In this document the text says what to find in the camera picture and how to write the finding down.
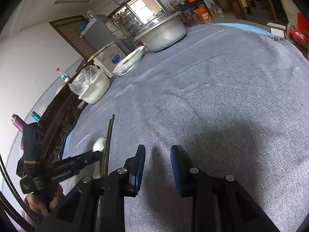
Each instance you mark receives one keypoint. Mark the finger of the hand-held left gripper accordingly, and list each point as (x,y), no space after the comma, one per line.
(79,163)

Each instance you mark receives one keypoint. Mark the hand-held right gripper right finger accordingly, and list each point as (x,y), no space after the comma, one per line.
(176,171)

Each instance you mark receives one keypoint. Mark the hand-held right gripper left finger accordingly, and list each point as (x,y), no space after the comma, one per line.
(140,171)

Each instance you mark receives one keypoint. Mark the white ceramic spoon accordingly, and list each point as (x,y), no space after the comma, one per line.
(99,143)

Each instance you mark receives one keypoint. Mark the person's left hand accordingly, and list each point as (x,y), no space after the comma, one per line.
(36,203)

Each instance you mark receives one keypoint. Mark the purple thermos bottle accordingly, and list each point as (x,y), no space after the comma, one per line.
(18,123)

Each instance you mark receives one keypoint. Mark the teal cylindrical container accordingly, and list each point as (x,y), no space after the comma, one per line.
(35,116)

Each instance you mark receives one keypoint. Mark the carved dark wooden sideboard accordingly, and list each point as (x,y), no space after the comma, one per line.
(60,111)

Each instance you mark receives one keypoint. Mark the white plastic basin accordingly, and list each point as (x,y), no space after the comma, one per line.
(95,90)

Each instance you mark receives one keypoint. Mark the clear plastic bottle red cap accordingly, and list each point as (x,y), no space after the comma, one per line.
(64,76)

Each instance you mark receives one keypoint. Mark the grey tablecloth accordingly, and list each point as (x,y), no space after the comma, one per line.
(217,101)

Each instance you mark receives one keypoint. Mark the clear plastic bag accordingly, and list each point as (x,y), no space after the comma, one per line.
(82,81)

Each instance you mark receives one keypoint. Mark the white chest freezer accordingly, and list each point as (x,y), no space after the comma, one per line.
(108,58)

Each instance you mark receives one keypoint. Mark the brown door curtain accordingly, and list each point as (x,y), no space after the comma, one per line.
(72,32)

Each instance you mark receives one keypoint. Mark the grey refrigerator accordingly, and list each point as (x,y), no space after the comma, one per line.
(101,33)

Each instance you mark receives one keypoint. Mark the aluminium pot with lid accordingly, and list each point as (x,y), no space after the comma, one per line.
(161,35)

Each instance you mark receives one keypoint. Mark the glass display cabinet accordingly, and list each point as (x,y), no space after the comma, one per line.
(128,20)

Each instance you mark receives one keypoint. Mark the light blue table cover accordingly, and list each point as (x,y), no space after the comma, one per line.
(241,26)

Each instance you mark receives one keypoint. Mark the orange cardboard box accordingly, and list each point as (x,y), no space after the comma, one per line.
(204,14)

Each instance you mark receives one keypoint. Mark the blue water jug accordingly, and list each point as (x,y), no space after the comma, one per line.
(216,9)

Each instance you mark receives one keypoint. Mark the white step stool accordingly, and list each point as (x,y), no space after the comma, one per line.
(276,29)

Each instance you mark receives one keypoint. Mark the red plastic chair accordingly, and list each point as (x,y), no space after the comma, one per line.
(299,32)

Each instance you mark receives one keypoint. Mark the beige armchair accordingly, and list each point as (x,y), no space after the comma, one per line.
(289,7)

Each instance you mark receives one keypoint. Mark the round wall clock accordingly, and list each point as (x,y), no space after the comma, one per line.
(119,0)

